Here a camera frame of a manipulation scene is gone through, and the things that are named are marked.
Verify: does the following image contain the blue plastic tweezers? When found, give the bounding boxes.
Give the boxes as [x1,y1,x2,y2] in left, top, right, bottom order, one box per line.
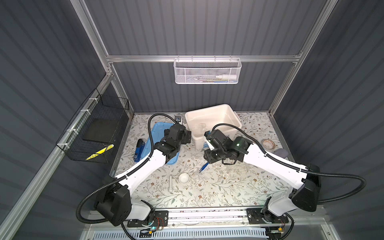
[199,163,209,173]

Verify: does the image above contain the white plastic storage bin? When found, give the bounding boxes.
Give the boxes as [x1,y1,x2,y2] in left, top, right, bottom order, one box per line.
[185,104,242,152]

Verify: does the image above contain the white mortar bowl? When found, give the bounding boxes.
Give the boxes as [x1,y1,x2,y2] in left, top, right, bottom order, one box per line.
[178,173,190,184]

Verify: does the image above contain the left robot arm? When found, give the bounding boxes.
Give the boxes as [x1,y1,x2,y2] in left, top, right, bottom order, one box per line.
[76,120,192,227]

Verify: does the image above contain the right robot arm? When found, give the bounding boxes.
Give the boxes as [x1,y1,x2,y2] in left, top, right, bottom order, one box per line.
[204,124,367,222]

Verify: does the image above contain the blue plastic bin lid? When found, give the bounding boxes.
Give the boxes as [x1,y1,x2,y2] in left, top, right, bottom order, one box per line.
[140,121,181,165]

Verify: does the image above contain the blue stapler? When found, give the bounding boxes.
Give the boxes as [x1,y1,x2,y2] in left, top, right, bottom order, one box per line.
[134,139,146,163]

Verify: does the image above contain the clear tape roll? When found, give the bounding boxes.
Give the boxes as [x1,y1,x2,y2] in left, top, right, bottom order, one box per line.
[261,139,276,151]

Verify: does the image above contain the grey purple pouch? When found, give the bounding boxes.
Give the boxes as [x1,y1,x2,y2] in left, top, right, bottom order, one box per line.
[273,149,289,159]

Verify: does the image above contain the white bottle in basket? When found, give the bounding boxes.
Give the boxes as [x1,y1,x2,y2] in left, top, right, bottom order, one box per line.
[216,75,238,81]

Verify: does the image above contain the white wire wall basket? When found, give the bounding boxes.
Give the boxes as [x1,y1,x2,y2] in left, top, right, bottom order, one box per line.
[173,57,242,85]

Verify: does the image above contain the black wire side basket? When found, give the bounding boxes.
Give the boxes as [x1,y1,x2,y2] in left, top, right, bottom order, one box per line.
[56,90,130,164]

